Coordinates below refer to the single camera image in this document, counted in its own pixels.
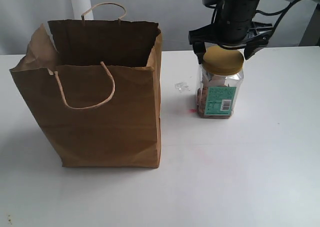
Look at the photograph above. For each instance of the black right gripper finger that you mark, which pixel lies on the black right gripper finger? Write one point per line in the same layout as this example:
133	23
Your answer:
254	44
199	50

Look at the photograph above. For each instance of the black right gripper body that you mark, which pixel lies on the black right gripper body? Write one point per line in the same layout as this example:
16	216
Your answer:
231	25

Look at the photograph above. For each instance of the clear jar yellow lid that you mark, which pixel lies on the clear jar yellow lid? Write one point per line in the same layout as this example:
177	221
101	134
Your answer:
219	79

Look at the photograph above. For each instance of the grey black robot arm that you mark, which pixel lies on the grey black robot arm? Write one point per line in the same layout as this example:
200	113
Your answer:
264	18

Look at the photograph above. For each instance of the brown paper bag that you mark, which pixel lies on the brown paper bag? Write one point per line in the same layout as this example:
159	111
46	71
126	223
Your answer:
93	87

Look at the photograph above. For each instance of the small clear plastic scrap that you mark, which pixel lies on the small clear plastic scrap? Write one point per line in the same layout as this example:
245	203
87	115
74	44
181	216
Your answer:
182	87

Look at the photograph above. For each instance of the white backdrop curtain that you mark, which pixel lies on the white backdrop curtain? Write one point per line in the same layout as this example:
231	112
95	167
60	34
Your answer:
79	7

